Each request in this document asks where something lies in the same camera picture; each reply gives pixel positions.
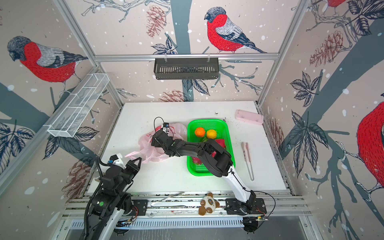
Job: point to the plush panda toy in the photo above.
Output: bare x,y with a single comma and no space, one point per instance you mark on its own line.
208,205

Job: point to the pink rectangular box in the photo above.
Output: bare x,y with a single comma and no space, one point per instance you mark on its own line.
249,117

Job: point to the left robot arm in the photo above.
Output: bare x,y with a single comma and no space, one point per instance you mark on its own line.
111,206

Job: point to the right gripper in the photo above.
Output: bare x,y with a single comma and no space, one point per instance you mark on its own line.
155,138

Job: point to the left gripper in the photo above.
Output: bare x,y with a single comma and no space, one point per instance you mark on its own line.
134,168

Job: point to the yellow fruit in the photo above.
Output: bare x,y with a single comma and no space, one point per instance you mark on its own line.
211,134

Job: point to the orange fruit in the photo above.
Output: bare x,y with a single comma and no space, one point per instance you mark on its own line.
200,132

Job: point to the green plastic basket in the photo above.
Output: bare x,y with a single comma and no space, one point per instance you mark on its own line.
195,166

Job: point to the white mesh wall shelf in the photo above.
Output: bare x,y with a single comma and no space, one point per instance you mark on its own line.
71,118

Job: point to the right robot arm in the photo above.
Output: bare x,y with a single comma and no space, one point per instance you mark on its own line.
218,162

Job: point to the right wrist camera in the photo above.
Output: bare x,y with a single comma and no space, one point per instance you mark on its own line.
166,127

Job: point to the black hanging wire basket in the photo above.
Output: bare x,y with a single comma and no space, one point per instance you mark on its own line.
186,69

